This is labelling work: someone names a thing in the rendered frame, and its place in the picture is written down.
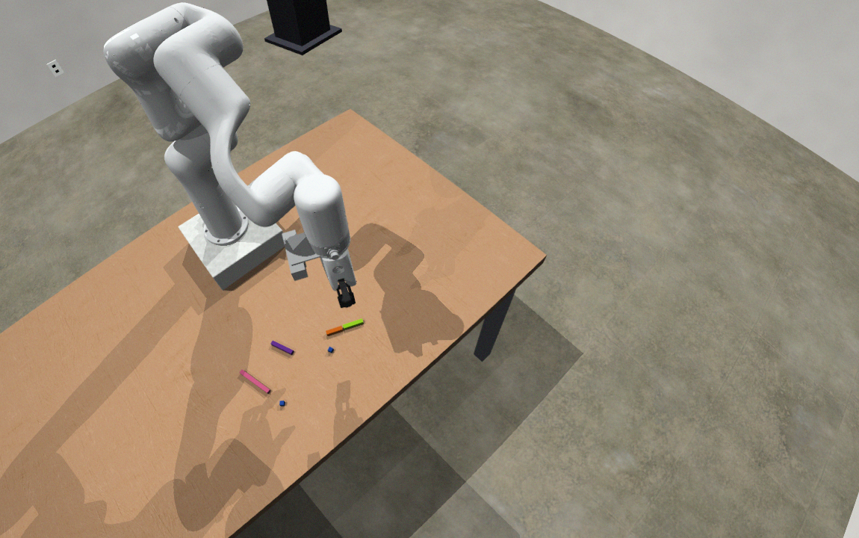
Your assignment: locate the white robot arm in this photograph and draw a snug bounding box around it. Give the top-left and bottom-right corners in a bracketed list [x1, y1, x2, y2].
[103, 3, 350, 281]

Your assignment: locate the pink rod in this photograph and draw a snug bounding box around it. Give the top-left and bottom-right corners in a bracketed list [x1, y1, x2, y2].
[239, 370, 270, 394]

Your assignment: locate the purple rod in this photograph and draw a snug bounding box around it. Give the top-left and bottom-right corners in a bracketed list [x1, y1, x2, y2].
[271, 341, 294, 355]

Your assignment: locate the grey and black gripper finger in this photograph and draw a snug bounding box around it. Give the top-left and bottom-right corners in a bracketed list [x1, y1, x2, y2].
[336, 278, 356, 308]

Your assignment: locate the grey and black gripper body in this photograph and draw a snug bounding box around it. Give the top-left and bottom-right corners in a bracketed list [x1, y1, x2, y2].
[320, 242, 356, 291]

